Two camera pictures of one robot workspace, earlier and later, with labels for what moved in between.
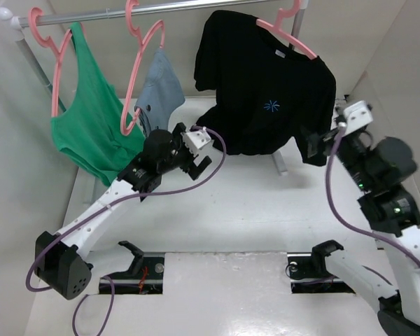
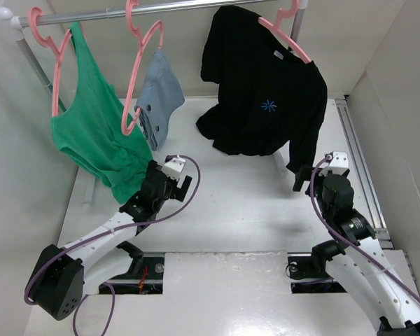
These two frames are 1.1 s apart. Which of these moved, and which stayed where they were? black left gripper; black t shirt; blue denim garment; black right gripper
Moved: black left gripper; black right gripper; black t shirt
Stayed: blue denim garment
